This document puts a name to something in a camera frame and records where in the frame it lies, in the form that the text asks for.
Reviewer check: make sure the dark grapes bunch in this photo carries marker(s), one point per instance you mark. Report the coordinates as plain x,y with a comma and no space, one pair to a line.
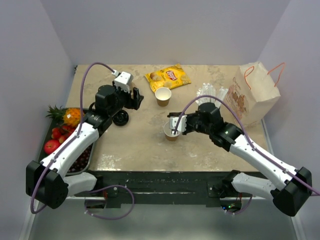
82,162

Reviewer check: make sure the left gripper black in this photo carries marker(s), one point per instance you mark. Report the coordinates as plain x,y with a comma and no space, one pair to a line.
134,103

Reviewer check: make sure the large red apple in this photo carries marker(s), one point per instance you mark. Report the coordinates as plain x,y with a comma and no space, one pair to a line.
51,146

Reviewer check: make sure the grey fruit tray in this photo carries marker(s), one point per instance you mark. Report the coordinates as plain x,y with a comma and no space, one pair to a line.
42,154

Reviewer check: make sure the toy pineapple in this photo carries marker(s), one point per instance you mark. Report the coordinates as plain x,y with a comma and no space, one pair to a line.
65,116

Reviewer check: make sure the yellow Lays chips bag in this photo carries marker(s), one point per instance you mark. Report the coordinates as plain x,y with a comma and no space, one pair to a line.
170,77

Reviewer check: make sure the small red fruits cluster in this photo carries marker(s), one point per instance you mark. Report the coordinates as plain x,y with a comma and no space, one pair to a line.
62,133

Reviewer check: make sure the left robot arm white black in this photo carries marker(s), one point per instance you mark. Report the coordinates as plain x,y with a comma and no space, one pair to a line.
47,181

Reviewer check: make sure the brown paper cup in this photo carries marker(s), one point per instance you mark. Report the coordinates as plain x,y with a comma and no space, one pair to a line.
163,96
169,133

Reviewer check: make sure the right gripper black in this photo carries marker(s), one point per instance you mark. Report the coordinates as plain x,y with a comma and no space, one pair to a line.
189,115

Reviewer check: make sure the brown paper takeout bag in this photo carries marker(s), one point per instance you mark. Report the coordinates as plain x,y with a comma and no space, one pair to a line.
253,92

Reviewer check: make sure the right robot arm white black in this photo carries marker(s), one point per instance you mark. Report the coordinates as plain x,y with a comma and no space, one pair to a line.
286,186

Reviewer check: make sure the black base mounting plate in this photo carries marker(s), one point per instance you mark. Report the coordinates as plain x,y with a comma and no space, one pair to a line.
165,188

